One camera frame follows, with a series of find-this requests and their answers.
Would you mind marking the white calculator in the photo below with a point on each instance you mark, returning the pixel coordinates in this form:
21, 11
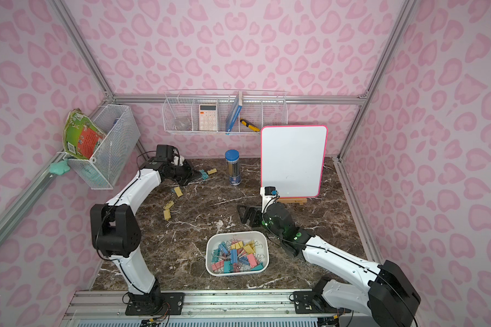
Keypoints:
208, 118

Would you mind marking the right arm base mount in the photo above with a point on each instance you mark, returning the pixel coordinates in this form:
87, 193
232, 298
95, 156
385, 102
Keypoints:
308, 302

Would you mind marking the wooden whiteboard easel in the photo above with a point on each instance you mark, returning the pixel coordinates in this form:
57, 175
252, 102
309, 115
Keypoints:
300, 201

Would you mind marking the yellow utility knife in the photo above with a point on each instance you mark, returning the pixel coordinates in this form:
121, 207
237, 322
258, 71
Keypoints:
249, 125

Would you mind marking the white storage tray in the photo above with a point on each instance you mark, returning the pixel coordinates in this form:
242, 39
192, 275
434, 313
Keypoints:
253, 254

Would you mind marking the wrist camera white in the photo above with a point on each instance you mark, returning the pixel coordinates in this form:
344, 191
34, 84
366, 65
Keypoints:
178, 160
269, 195

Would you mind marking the pink framed whiteboard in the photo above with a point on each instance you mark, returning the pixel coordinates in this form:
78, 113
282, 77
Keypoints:
292, 158

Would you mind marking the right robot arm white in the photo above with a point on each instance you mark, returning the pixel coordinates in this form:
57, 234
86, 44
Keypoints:
381, 291

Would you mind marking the yellow binder clip bottom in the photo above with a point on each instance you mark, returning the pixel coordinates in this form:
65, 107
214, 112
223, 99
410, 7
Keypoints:
167, 214

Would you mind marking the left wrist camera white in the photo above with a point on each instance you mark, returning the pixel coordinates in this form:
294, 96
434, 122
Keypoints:
178, 160

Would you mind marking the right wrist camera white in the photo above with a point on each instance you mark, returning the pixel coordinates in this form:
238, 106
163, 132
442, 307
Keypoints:
269, 195

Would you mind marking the blue binder clip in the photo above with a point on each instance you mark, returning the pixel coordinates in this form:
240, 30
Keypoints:
234, 256

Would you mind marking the green red snack bag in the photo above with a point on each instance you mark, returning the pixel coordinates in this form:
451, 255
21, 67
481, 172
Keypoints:
82, 136

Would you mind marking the blue book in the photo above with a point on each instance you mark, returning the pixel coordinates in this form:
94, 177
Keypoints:
234, 113

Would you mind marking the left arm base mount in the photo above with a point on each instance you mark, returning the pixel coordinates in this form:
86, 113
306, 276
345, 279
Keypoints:
170, 303

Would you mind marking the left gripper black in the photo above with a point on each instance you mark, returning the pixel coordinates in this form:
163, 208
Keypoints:
184, 172

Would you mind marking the yellow binder clip upright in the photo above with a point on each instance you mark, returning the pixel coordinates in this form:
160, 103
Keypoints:
178, 192

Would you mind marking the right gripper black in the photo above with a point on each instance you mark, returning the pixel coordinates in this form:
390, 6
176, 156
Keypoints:
255, 214

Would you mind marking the blue lid pencil canister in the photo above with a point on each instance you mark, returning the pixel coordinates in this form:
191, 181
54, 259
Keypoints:
233, 166

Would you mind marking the wire shelf on back wall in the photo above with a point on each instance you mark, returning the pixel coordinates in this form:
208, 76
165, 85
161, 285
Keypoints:
181, 111

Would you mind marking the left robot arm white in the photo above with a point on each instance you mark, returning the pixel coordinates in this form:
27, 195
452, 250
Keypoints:
115, 232

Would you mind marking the white mesh wall basket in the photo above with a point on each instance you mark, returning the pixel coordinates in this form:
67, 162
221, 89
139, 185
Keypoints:
103, 169

